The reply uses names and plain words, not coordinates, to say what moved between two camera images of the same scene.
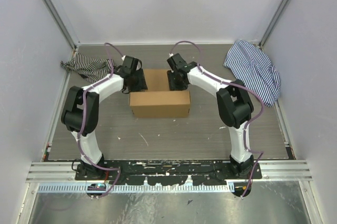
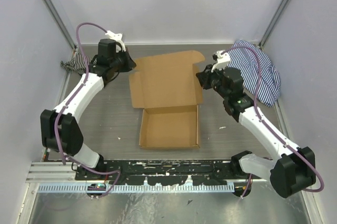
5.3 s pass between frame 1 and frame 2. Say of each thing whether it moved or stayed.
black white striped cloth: stayed
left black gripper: moved
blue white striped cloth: stayed
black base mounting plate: stayed
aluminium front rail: stayed
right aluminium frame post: stayed
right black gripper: moved
